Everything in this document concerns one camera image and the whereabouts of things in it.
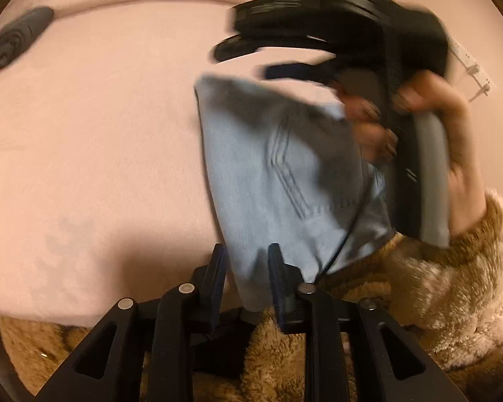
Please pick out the fuzzy brown robe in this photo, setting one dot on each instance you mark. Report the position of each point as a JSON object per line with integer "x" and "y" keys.
{"x": 276, "y": 364}

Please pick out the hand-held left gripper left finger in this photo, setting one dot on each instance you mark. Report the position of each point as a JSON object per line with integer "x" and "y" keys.
{"x": 216, "y": 276}

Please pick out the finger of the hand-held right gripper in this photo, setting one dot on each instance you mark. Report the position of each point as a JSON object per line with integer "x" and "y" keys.
{"x": 302, "y": 10}
{"x": 276, "y": 48}

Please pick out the white plastic strip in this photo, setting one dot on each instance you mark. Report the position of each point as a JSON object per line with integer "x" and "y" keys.
{"x": 471, "y": 69}

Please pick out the person's right hand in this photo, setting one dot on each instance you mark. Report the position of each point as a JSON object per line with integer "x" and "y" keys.
{"x": 461, "y": 155}

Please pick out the pink bed blanket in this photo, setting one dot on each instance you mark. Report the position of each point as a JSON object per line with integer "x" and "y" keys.
{"x": 88, "y": 134}

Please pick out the light blue denim pants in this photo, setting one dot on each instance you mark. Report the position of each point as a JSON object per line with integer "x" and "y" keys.
{"x": 251, "y": 176}

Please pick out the dark grey folded jeans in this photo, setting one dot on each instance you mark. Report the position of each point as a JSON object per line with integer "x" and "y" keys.
{"x": 8, "y": 46}

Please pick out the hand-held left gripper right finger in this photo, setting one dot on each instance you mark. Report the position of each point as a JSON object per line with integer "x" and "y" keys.
{"x": 276, "y": 284}

